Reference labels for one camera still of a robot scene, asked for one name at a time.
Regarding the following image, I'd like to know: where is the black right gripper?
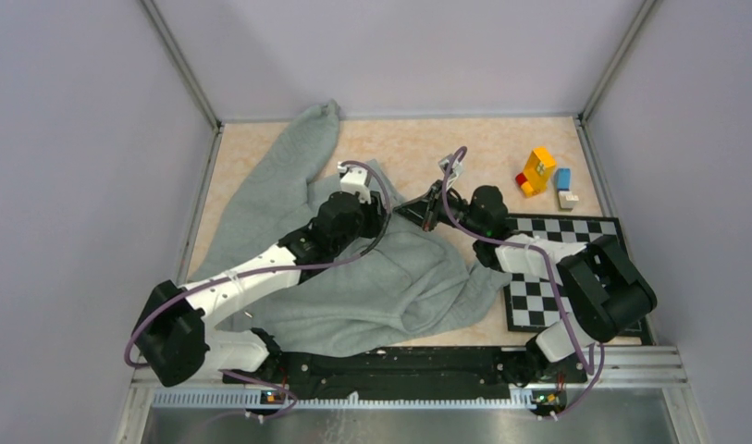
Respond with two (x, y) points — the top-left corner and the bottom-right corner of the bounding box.
(395, 179), (486, 238)

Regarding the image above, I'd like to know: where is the grey zip-up jacket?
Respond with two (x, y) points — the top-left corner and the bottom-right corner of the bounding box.
(192, 101), (512, 357)

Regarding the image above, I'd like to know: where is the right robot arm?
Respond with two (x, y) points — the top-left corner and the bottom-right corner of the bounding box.
(396, 180), (658, 386)

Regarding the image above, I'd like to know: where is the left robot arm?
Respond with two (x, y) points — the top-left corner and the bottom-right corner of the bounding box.
(126, 191), (391, 388)

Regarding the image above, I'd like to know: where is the yellow red toy block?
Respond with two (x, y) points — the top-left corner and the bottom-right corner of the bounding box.
(515, 146), (557, 198)

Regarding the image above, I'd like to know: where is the black white checkerboard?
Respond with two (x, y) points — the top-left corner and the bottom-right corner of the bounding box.
(503, 214), (626, 333)

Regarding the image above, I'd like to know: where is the blue toy block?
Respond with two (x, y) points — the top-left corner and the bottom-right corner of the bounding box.
(555, 167), (571, 191)

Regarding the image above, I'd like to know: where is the white beige toy block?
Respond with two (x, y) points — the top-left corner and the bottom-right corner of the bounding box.
(557, 190), (580, 211)

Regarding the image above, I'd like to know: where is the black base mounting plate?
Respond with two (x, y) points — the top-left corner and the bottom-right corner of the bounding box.
(254, 346), (588, 401)

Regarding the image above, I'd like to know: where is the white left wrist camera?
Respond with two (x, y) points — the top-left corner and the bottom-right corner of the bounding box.
(337, 162), (372, 204)

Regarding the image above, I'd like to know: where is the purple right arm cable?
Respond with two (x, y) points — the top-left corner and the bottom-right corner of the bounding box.
(440, 145), (607, 421)

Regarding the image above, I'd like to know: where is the white cable duct strip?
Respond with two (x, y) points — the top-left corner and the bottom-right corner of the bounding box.
(153, 388), (536, 411)

